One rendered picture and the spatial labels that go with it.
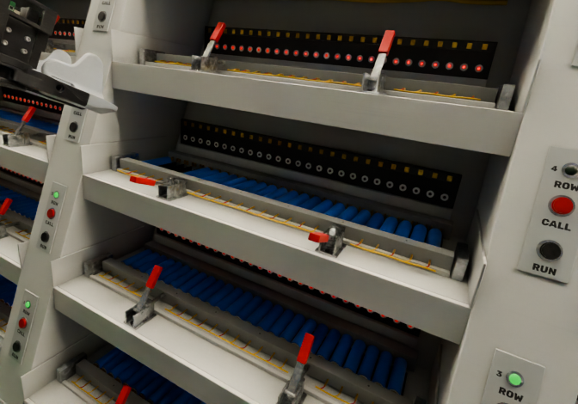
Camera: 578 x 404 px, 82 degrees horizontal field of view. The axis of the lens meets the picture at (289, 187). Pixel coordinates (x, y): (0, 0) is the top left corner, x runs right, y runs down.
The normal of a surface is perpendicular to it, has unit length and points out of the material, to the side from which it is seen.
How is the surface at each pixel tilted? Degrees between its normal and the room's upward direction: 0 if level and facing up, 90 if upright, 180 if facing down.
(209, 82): 109
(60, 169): 90
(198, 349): 18
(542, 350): 90
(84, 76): 90
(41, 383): 90
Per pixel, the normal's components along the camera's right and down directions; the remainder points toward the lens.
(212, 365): 0.12, -0.95
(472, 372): -0.39, -0.10
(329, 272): -0.45, 0.22
